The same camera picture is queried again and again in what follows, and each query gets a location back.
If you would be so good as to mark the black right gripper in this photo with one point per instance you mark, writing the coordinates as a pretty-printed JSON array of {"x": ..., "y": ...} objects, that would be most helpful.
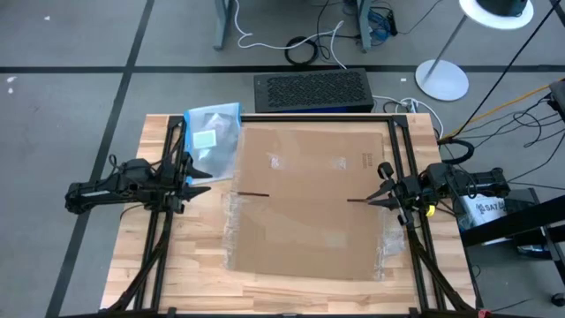
[{"x": 410, "y": 192}]

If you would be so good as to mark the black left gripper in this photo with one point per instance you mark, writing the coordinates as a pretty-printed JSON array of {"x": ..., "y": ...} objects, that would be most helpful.
[{"x": 170, "y": 183}]

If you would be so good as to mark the small green and white box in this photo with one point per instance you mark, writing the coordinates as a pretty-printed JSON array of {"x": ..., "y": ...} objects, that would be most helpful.
[{"x": 204, "y": 139}]

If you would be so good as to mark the blue and white bubble mailer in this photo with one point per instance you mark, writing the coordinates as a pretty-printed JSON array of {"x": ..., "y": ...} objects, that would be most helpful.
[{"x": 214, "y": 141}]

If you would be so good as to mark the blue and yellow box cutter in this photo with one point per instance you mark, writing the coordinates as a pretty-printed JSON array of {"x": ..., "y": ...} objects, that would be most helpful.
[{"x": 430, "y": 210}]

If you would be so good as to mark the brown cardboard shipping box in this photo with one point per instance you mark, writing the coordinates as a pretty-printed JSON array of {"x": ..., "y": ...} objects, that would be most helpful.
[{"x": 309, "y": 199}]

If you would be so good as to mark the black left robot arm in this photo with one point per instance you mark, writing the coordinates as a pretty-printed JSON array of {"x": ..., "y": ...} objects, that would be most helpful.
[{"x": 106, "y": 187}]

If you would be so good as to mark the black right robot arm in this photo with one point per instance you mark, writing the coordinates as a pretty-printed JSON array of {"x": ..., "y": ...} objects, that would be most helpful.
[{"x": 472, "y": 181}]

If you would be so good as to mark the white power strip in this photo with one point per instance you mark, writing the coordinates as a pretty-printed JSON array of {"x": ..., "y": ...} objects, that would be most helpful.
[{"x": 410, "y": 106}]

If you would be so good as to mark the white printed box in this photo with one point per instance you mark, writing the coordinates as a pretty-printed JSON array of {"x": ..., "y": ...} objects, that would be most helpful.
[{"x": 483, "y": 209}]

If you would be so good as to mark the white round base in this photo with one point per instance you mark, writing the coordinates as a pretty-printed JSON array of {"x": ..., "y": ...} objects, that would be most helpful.
[{"x": 443, "y": 79}]

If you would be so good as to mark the grey desk leg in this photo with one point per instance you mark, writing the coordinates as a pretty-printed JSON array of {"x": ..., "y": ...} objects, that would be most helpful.
[
  {"x": 222, "y": 24},
  {"x": 364, "y": 22}
]

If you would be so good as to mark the white round floor disc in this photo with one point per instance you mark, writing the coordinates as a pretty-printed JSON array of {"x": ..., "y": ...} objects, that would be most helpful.
[{"x": 494, "y": 20}]

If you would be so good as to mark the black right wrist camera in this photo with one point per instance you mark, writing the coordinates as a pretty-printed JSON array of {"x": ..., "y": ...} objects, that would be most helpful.
[{"x": 386, "y": 170}]

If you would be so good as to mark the black table edge frame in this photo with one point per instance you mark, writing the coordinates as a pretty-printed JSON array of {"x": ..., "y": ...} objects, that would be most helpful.
[{"x": 172, "y": 212}]

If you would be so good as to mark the black slanted frame strut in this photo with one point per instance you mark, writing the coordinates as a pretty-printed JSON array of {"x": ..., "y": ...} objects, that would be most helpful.
[{"x": 507, "y": 68}]

